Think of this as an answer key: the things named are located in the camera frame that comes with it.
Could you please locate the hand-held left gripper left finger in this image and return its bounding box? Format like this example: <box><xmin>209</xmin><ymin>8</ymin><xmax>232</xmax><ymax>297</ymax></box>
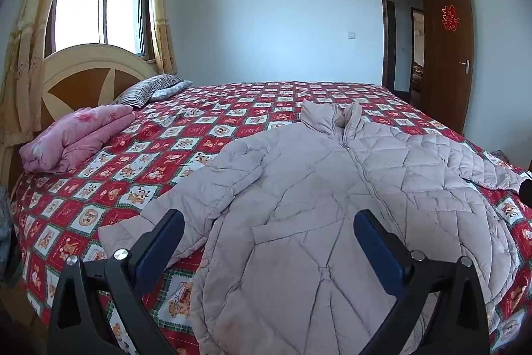
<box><xmin>48</xmin><ymin>209</ymin><xmax>186</xmax><ymax>355</ymax></box>

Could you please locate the striped pillow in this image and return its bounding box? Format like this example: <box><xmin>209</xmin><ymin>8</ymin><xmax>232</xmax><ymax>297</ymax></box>
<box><xmin>118</xmin><ymin>75</ymin><xmax>183</xmax><ymax>108</ymax></box>

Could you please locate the red paper door decoration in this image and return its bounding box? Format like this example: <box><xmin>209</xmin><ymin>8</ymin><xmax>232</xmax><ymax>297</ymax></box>
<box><xmin>441</xmin><ymin>4</ymin><xmax>459</xmax><ymax>31</ymax></box>

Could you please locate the pale blue cloth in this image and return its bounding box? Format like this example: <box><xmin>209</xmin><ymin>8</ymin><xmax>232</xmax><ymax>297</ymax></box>
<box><xmin>0</xmin><ymin>189</ymin><xmax>13</xmax><ymax>281</ymax></box>

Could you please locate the pale pink quilted puffer jacket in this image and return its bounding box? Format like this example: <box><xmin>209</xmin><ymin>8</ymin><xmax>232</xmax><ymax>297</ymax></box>
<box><xmin>100</xmin><ymin>99</ymin><xmax>528</xmax><ymax>355</ymax></box>

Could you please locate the brown wooden door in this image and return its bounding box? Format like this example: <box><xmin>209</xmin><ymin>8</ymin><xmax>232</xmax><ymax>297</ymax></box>
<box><xmin>428</xmin><ymin>0</ymin><xmax>474</xmax><ymax>135</ymax></box>

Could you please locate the dark patterned cloth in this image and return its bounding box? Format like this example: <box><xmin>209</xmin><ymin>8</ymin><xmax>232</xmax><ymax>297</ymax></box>
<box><xmin>489</xmin><ymin>149</ymin><xmax>516</xmax><ymax>165</ymax></box>

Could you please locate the cream and brown headboard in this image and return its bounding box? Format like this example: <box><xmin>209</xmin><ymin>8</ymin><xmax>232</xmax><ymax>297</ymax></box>
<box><xmin>0</xmin><ymin>43</ymin><xmax>158</xmax><ymax>193</ymax></box>

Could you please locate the long yellow curtain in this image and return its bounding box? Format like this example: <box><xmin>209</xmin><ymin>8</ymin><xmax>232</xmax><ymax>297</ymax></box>
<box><xmin>0</xmin><ymin>0</ymin><xmax>84</xmax><ymax>148</ymax></box>

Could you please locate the dark wooden door frame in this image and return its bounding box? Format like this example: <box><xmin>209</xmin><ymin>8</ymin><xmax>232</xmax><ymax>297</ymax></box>
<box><xmin>377</xmin><ymin>0</ymin><xmax>435</xmax><ymax>108</ymax></box>

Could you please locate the folded pink blanket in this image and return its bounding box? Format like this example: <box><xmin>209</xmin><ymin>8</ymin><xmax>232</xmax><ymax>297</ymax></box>
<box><xmin>19</xmin><ymin>105</ymin><xmax>136</xmax><ymax>173</ymax></box>

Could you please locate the grey dotted pillow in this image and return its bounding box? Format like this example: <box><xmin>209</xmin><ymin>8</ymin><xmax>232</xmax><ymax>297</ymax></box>
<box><xmin>149</xmin><ymin>80</ymin><xmax>194</xmax><ymax>103</ymax></box>

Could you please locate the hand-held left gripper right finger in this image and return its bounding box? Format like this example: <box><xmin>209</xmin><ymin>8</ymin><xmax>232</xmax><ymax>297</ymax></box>
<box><xmin>353</xmin><ymin>209</ymin><xmax>491</xmax><ymax>355</ymax></box>

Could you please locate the red checked printed bedspread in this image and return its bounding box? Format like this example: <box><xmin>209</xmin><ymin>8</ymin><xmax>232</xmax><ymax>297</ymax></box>
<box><xmin>10</xmin><ymin>81</ymin><xmax>532</xmax><ymax>355</ymax></box>

